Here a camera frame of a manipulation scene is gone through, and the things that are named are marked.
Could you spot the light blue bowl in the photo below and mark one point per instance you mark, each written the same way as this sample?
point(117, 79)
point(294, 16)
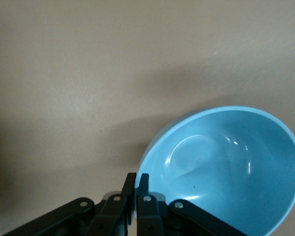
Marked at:
point(223, 159)

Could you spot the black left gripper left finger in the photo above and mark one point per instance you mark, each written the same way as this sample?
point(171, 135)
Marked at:
point(110, 214)

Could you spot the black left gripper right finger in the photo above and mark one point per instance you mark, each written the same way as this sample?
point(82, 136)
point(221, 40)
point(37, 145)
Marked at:
point(148, 214)

